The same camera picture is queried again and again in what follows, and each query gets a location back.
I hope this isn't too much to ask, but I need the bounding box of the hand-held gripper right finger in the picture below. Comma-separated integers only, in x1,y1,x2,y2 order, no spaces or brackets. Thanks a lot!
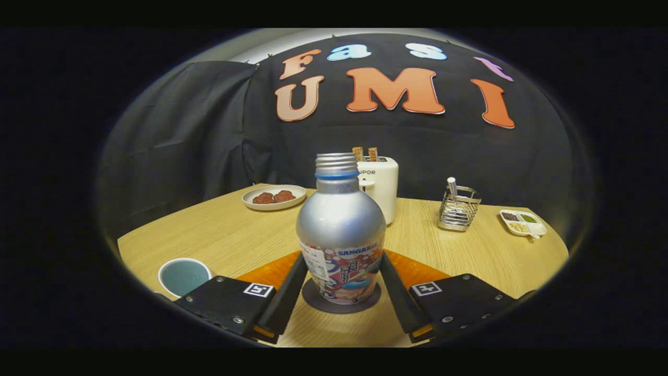
378,251,522,344

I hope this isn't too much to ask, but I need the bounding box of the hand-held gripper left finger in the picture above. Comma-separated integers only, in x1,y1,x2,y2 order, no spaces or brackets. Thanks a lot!
175,251,309,344

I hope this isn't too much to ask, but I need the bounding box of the dark round coaster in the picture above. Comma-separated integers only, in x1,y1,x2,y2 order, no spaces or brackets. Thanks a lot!
302,277,382,314

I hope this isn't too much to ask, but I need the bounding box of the silver juice bottle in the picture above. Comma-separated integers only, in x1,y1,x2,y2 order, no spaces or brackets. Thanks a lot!
296,152,387,305

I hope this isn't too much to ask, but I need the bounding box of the white cup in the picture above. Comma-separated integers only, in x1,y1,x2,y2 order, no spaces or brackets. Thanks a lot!
158,257,213,299

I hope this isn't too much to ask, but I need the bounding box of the wooden table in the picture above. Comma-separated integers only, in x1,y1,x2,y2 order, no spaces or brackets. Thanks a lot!
117,183,569,348

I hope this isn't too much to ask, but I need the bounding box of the white oval plate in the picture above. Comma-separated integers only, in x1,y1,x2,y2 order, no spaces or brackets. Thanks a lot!
242,184,307,212

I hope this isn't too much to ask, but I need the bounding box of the white toaster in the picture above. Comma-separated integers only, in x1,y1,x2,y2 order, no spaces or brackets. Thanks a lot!
356,156,399,226

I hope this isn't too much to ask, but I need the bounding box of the white divided dish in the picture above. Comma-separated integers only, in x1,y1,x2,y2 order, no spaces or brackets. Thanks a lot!
499,209,547,239

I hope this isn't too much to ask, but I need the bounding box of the black backdrop cloth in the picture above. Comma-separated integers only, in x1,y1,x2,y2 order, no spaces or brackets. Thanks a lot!
97,32,593,246

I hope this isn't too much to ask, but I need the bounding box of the wire mesh holder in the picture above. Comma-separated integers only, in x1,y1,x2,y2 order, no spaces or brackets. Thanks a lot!
437,185,482,232

